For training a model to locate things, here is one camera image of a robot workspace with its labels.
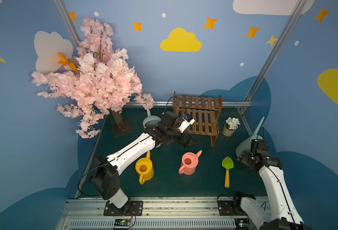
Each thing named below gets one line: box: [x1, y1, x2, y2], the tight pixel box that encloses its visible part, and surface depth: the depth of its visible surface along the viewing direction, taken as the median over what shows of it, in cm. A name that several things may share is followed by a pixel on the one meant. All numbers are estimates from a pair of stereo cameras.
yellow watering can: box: [135, 150, 155, 185], surface depth 80 cm
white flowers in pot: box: [222, 116, 241, 138], surface depth 99 cm
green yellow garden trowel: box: [221, 156, 235, 189], surface depth 90 cm
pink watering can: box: [178, 149, 203, 176], surface depth 82 cm
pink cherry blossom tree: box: [31, 16, 155, 139], surface depth 68 cm
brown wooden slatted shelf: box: [172, 91, 224, 147], surface depth 93 cm
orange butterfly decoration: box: [57, 52, 78, 73], surface depth 70 cm
